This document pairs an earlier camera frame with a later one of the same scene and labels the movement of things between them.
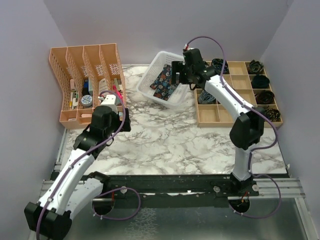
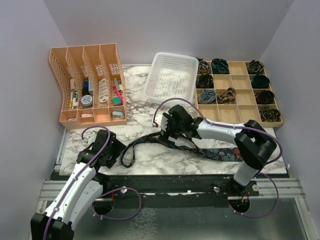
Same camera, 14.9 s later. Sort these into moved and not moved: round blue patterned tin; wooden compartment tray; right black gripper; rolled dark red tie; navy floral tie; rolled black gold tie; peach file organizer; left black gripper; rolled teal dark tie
Moved: left black gripper; right black gripper; navy floral tie
Not moved: rolled dark red tie; rolled black gold tie; peach file organizer; wooden compartment tray; rolled teal dark tie; round blue patterned tin
